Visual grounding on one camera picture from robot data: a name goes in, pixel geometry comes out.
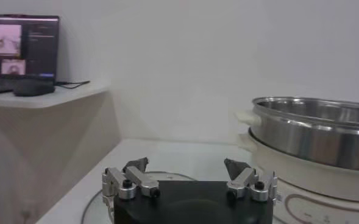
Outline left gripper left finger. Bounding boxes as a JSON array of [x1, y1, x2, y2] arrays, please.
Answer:
[[101, 156, 161, 201]]

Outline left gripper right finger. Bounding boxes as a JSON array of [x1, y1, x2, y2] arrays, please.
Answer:
[[224, 158, 278, 203]]

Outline glass lid with cream handle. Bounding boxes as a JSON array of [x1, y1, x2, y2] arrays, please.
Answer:
[[80, 170, 198, 224]]

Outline stainless steel steamer basket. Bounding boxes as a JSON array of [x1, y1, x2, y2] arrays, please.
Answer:
[[236, 96, 359, 173]]

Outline cream electric cooker base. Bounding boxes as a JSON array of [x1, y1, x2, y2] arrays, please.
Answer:
[[236, 133, 359, 224]]

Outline white side desk with laptop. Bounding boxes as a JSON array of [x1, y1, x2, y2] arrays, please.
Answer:
[[0, 79, 121, 224]]

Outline black computer mouse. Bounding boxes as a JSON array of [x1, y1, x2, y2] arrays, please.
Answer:
[[13, 79, 55, 97]]

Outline black open laptop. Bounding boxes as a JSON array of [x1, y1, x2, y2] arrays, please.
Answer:
[[0, 13, 60, 95]]

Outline black laptop cable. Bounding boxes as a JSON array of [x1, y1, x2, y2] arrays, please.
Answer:
[[54, 80, 91, 90]]

